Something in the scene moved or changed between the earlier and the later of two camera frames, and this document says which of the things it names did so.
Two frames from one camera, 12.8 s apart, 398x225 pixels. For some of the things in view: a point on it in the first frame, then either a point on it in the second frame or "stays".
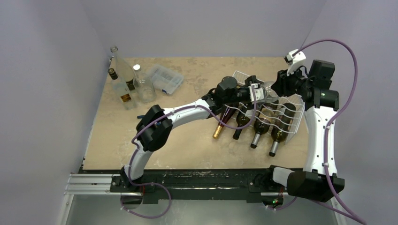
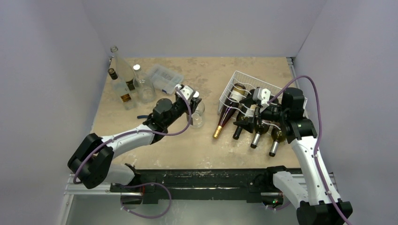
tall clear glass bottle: x=125 y=70 stays
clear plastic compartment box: x=165 y=80 stays
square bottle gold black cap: x=120 y=88 stays
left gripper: x=247 y=89 → x=193 y=103
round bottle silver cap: x=269 y=96 → x=198 y=116
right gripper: x=282 y=83 → x=253 y=109
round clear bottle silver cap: x=145 y=86 stays
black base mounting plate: x=210 y=183 stays
